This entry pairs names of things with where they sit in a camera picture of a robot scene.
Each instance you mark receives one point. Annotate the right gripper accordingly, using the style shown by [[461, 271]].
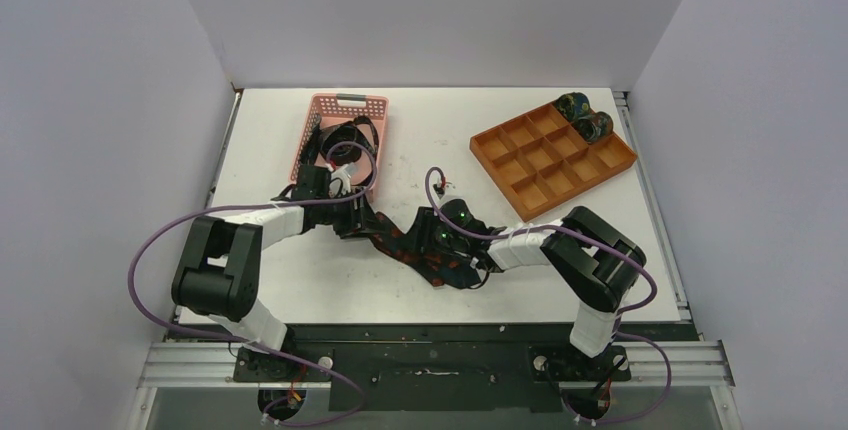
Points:
[[424, 241]]

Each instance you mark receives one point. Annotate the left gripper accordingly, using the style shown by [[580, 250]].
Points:
[[359, 222]]

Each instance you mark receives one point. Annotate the black orange floral tie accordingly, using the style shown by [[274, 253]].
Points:
[[423, 248]]

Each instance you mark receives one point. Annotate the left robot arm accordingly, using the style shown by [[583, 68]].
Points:
[[218, 273]]

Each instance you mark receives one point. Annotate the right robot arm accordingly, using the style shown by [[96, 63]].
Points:
[[598, 263]]

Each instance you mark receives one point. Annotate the dark tie in basket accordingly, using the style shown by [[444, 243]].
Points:
[[342, 143]]

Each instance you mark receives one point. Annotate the pink plastic basket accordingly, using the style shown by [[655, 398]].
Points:
[[330, 109]]

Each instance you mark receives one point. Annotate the orange divided tray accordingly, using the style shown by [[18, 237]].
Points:
[[539, 159]]

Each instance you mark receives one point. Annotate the rolled dark floral tie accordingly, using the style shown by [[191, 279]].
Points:
[[594, 127]]

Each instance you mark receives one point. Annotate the rolled blue green tie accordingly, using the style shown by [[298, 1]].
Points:
[[573, 106]]

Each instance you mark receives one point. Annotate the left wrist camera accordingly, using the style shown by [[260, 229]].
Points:
[[341, 179]]

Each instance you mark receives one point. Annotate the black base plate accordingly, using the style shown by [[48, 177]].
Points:
[[470, 367]]

